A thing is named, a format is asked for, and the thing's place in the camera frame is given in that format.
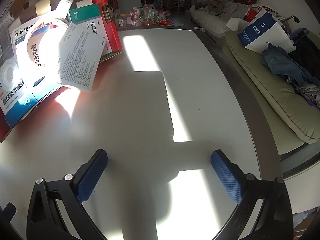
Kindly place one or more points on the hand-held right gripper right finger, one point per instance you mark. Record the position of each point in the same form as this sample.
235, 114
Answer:
226, 177

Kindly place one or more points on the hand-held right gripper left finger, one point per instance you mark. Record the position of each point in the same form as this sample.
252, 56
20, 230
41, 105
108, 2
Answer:
91, 177

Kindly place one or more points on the clear tape roll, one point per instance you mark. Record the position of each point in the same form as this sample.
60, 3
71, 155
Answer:
7, 72

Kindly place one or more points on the red cardboard box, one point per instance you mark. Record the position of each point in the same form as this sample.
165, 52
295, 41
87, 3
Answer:
112, 37

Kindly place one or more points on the white tape roll red print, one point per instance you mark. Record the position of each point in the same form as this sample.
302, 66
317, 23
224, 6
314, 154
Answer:
60, 23

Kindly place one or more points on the green white medicine box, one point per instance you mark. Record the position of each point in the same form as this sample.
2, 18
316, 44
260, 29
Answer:
83, 13

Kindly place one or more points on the beige sofa cushion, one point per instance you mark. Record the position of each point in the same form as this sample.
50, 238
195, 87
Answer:
270, 87

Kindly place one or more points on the white medicine box printed text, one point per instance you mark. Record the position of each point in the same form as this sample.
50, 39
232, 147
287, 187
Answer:
77, 60

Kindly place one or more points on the pile of clothes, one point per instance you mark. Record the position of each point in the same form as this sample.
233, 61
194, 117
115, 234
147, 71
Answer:
310, 92

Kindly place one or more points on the blue jeans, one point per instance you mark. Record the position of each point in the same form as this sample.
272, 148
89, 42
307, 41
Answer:
280, 60

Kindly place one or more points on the blue white paper bag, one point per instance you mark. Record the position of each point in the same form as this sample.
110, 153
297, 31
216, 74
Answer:
265, 32

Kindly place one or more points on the white sofa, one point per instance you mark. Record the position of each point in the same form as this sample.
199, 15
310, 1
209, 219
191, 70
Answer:
210, 22

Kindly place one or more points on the red shopping bag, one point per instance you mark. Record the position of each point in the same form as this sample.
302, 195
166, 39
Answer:
250, 15

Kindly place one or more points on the round white coffee table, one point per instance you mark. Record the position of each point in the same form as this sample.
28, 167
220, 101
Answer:
155, 24

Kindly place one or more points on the clutter of bottles and packets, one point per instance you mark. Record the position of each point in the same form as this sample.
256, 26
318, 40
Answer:
145, 15

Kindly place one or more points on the wooden dining chairs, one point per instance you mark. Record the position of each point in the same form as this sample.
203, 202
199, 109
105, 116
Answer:
175, 5

